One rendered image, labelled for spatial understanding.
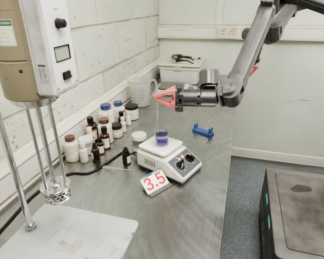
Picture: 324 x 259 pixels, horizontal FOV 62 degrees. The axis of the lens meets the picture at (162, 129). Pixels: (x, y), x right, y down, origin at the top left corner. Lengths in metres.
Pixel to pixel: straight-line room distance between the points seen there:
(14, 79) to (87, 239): 0.43
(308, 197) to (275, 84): 1.03
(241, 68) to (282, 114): 1.55
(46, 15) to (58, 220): 0.54
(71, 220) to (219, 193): 0.45
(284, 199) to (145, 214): 0.93
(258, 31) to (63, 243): 0.86
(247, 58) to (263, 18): 0.16
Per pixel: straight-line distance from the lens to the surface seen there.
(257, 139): 2.51
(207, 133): 1.23
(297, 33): 2.23
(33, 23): 0.49
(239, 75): 0.89
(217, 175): 0.97
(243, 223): 1.91
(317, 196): 1.66
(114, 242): 0.73
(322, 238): 1.43
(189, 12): 2.28
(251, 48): 0.95
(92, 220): 0.80
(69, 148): 1.05
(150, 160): 0.94
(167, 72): 1.99
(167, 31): 2.28
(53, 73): 0.49
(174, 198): 0.85
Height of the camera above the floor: 1.30
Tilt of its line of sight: 26 degrees down
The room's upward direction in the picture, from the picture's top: 1 degrees counter-clockwise
